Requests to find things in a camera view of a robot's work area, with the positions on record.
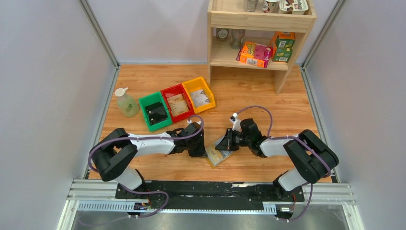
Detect yellow leather card holder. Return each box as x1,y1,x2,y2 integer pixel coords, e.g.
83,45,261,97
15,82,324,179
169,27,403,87
205,137,234,168

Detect beige cards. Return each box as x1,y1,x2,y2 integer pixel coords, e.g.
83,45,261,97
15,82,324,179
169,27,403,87
167,94,189,117

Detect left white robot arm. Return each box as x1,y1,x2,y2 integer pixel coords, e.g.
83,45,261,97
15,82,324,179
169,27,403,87
88,122,205,191

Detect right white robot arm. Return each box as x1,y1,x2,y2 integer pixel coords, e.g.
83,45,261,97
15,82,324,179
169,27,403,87
215,118,339,195

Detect white cards in yellow bin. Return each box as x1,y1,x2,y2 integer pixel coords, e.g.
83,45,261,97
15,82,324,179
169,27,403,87
190,89,210,108

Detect black cards in green bin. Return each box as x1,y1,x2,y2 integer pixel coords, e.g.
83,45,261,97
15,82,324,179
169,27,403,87
145,102,168,126

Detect yellow plastic bin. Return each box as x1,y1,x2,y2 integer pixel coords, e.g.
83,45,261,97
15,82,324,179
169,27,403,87
181,77,216,114

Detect green plastic bin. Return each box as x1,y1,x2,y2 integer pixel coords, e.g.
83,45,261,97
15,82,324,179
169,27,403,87
138,92,173,132

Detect red plastic bin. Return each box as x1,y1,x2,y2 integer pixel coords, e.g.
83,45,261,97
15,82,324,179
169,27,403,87
160,84,195,123

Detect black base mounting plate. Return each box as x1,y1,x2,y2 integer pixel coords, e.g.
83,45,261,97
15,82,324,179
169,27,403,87
114,180,305,211

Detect green soap pump bottle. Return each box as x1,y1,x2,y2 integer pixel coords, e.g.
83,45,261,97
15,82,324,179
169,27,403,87
114,87,140,118

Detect orange pink snack box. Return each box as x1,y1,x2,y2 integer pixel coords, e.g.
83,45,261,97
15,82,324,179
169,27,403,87
236,42,273,69

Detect green orange carton box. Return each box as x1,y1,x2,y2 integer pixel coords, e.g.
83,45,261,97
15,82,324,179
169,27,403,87
271,31,295,63

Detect wooden shelf unit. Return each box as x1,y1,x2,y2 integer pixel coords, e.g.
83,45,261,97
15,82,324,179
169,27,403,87
207,0,317,94

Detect clear glass cup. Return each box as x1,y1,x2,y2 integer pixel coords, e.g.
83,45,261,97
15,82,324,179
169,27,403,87
230,29,246,49

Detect white printed cup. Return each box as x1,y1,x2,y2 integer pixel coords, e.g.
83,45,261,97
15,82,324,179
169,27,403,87
262,0,279,13

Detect white food tub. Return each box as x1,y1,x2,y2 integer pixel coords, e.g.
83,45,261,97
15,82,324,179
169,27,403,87
278,0,309,15

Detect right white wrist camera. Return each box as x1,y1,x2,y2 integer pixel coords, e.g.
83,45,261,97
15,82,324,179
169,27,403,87
229,113,241,132

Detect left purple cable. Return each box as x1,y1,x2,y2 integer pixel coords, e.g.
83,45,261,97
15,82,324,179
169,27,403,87
87,115,205,219

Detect purple cable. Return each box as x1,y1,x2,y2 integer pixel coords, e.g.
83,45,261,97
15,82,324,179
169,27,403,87
87,115,205,219
236,105,332,222

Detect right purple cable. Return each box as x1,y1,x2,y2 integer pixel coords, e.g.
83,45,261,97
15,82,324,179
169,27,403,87
236,105,332,222

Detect aluminium frame rail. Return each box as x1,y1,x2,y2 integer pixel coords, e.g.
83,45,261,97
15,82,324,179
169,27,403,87
57,180,364,230

